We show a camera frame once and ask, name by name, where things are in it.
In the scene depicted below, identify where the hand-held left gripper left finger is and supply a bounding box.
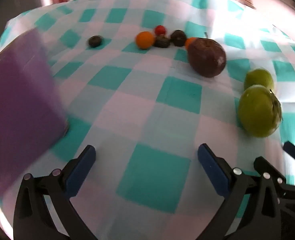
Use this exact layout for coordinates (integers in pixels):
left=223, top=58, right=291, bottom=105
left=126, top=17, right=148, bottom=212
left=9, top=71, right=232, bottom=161
left=13, top=144, right=98, bottom=240

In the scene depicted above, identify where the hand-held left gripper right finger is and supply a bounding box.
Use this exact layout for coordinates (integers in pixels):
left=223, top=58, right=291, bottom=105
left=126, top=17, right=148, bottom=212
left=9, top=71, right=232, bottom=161
left=197, top=143, right=282, bottom=240

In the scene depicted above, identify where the purple storage box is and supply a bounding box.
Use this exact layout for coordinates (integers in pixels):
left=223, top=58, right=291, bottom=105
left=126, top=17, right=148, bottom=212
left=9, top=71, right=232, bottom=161
left=0, top=29, right=69, bottom=198

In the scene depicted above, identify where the small dark wrinkled fruit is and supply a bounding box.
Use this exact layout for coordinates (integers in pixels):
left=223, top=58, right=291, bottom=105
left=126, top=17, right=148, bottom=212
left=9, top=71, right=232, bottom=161
left=153, top=36, right=171, bottom=48
left=88, top=35, right=103, bottom=48
left=170, top=29, right=187, bottom=47

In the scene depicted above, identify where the red cherry tomato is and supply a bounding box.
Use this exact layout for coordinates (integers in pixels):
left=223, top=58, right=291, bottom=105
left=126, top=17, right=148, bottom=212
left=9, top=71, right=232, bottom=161
left=154, top=25, right=167, bottom=36

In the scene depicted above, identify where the green round fruit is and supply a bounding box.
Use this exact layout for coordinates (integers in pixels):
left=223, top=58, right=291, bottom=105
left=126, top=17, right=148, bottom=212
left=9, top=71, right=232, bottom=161
left=238, top=85, right=283, bottom=138
left=244, top=68, right=275, bottom=92

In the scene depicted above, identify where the teal checkered tablecloth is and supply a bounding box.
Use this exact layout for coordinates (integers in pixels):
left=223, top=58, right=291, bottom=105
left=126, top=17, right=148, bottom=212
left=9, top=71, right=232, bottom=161
left=0, top=0, right=295, bottom=240

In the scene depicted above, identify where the large brown passion fruit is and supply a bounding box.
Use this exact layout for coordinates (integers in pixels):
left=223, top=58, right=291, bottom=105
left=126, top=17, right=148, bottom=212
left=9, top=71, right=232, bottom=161
left=188, top=38, right=227, bottom=78

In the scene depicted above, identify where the small orange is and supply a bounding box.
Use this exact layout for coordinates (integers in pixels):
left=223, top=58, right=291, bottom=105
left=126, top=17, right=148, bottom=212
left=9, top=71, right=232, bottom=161
left=185, top=37, right=197, bottom=50
left=136, top=31, right=155, bottom=50

